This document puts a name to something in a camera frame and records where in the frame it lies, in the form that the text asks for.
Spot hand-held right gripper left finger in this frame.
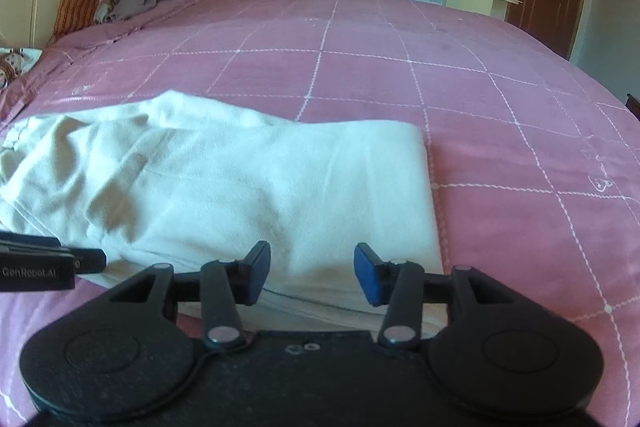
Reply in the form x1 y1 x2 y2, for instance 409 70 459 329
95 241 272 351

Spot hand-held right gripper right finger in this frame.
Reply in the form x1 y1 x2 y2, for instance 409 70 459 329
354 243 536 350

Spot small floral pillow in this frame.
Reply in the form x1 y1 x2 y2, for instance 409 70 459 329
95 0 123 24

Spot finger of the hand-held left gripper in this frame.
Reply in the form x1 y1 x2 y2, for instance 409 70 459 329
0 231 107 274

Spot pink checked bed sheet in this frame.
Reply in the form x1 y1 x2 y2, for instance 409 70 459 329
0 0 640 427

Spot white pants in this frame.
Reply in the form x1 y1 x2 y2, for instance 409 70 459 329
0 89 446 340

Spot orange striped pillow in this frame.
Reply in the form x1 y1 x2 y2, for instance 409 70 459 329
50 0 108 42

